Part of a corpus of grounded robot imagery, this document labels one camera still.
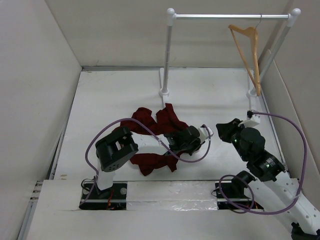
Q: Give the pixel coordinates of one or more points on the white metal clothes rack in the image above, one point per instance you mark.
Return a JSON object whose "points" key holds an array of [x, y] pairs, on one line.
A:
{"points": [[290, 19]]}

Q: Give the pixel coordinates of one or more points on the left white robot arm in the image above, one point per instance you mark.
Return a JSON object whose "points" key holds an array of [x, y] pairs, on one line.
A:
{"points": [[113, 151]]}

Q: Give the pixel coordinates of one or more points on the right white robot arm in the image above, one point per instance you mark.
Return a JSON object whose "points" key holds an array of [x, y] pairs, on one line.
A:
{"points": [[289, 206]]}

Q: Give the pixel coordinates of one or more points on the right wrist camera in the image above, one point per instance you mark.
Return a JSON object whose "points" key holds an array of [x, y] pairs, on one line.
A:
{"points": [[252, 120]]}

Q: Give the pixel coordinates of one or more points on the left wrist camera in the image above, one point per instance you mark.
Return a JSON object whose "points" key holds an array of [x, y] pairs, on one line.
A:
{"points": [[205, 133]]}

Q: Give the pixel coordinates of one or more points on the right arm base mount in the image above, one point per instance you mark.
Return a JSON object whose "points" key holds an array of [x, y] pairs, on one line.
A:
{"points": [[238, 198]]}

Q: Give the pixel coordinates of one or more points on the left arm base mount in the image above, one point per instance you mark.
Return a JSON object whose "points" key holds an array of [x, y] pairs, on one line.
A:
{"points": [[111, 199]]}

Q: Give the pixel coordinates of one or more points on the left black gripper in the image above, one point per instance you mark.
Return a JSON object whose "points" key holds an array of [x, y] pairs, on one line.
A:
{"points": [[197, 144]]}

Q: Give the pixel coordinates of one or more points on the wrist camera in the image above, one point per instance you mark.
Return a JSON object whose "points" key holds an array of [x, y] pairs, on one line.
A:
{"points": [[252, 120], [205, 133]]}

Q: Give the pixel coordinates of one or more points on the wooden clothes hanger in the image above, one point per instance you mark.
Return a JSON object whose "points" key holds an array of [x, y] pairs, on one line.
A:
{"points": [[252, 34]]}

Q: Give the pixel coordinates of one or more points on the dark red t shirt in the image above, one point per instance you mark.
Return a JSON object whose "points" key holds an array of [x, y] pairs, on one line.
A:
{"points": [[148, 133]]}

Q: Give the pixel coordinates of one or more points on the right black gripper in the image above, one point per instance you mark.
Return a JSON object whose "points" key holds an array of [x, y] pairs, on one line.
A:
{"points": [[225, 129]]}

